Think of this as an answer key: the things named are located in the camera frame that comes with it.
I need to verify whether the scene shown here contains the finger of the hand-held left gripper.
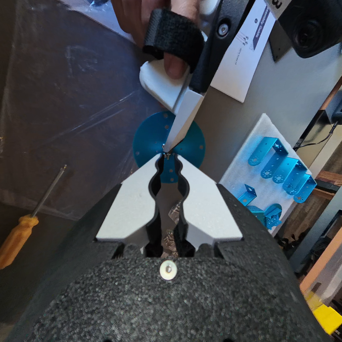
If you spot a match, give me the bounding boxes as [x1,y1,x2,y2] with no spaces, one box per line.
[162,89,206,153]

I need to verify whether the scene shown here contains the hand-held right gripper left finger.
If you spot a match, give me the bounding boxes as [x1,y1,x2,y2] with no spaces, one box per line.
[96,154,163,257]

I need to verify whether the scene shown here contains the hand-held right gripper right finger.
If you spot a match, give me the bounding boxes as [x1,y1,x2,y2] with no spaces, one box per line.
[175,154,243,257]

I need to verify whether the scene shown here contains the blue round metal disc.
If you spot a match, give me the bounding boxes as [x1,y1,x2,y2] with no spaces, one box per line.
[133,111,206,184]

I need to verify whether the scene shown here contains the orange handled screwdriver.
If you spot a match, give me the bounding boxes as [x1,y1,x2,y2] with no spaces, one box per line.
[0,164,67,270]

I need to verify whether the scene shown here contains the grey desk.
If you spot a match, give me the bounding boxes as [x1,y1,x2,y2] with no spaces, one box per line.
[156,11,342,222]

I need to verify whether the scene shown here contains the dark grey desk mat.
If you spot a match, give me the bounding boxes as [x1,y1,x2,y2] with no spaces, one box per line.
[0,0,171,329]

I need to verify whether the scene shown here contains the person's left hand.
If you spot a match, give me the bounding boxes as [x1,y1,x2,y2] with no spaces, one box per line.
[111,0,201,80]

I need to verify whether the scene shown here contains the white paper booklet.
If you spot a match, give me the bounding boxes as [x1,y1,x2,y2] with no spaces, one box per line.
[210,0,277,103]

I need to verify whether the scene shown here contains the pile of small parts bags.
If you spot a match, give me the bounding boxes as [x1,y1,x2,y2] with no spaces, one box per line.
[160,202,185,258]

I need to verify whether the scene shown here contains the clear plastic bag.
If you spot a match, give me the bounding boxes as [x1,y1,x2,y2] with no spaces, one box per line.
[0,88,142,222]

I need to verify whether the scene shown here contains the yellow box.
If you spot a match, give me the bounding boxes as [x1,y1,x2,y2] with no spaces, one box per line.
[306,291,342,335]

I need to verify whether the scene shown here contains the small blue angle bracket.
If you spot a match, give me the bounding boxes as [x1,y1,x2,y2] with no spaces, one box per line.
[237,184,257,206]

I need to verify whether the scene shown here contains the blue servo mount bracket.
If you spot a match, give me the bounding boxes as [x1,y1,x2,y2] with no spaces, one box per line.
[247,204,283,230]

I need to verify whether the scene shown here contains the blue U-shaped metal bracket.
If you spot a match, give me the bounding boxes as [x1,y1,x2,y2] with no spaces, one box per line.
[260,157,298,179]
[283,171,312,195]
[273,160,306,184]
[248,137,288,167]
[293,175,317,203]

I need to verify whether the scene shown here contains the black cable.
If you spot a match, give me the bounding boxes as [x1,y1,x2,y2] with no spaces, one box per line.
[293,124,338,150]

